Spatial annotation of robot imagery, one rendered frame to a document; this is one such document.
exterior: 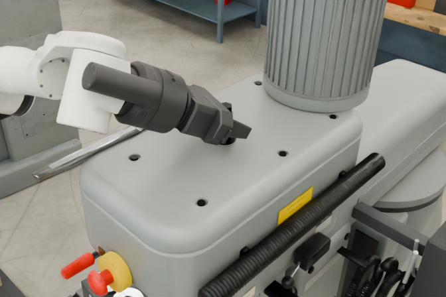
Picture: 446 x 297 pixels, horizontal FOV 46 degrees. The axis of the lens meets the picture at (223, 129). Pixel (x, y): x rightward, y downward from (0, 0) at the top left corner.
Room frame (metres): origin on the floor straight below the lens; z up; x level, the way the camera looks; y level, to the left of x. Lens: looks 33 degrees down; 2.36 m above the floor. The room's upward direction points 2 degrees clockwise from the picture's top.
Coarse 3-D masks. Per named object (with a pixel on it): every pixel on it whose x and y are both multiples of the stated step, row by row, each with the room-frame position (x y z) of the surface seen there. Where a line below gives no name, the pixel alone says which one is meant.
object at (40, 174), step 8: (128, 128) 0.70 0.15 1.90; (136, 128) 0.71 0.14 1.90; (112, 136) 0.68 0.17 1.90; (120, 136) 0.68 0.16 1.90; (128, 136) 0.69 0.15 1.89; (96, 144) 0.66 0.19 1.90; (104, 144) 0.66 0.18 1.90; (112, 144) 0.66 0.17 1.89; (80, 152) 0.63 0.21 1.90; (88, 152) 0.63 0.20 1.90; (96, 152) 0.64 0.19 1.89; (56, 160) 0.61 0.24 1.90; (64, 160) 0.61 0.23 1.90; (72, 160) 0.61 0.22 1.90; (80, 160) 0.62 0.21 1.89; (40, 168) 0.59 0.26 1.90; (48, 168) 0.59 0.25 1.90; (56, 168) 0.59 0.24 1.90; (64, 168) 0.60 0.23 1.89; (40, 176) 0.57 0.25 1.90; (48, 176) 0.58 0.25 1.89
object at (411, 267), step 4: (416, 240) 0.72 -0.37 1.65; (416, 244) 0.71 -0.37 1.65; (416, 248) 0.71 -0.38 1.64; (416, 252) 0.69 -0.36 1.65; (412, 256) 0.69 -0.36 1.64; (416, 256) 0.68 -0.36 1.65; (412, 260) 0.69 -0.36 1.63; (412, 264) 0.69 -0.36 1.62; (408, 268) 0.69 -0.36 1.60; (412, 268) 0.72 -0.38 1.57; (408, 272) 0.69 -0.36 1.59; (412, 272) 0.72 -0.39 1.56; (404, 276) 0.70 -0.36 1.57; (408, 276) 0.69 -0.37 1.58; (404, 280) 0.70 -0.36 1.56; (412, 284) 0.75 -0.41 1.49; (408, 292) 0.74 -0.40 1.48
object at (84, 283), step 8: (88, 288) 1.01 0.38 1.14; (128, 288) 1.00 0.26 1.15; (136, 288) 1.01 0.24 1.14; (88, 296) 1.01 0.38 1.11; (96, 296) 0.98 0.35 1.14; (104, 296) 0.98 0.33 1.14; (112, 296) 0.98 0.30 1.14; (120, 296) 0.97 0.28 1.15; (128, 296) 0.98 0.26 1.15; (136, 296) 0.97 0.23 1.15; (144, 296) 0.99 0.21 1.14
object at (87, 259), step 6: (96, 252) 0.61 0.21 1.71; (78, 258) 0.60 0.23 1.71; (84, 258) 0.60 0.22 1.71; (90, 258) 0.60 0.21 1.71; (96, 258) 0.61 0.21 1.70; (72, 264) 0.58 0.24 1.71; (78, 264) 0.58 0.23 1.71; (84, 264) 0.59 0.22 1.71; (90, 264) 0.59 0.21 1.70; (66, 270) 0.57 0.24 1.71; (72, 270) 0.57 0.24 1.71; (78, 270) 0.58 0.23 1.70; (66, 276) 0.57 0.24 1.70
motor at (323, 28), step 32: (288, 0) 0.82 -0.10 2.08; (320, 0) 0.79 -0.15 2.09; (352, 0) 0.79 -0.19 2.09; (384, 0) 0.82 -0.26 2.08; (288, 32) 0.81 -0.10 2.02; (320, 32) 0.78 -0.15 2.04; (352, 32) 0.78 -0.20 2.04; (288, 64) 0.81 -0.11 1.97; (320, 64) 0.78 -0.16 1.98; (352, 64) 0.79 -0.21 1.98; (288, 96) 0.80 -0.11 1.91; (320, 96) 0.78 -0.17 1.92; (352, 96) 0.80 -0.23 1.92
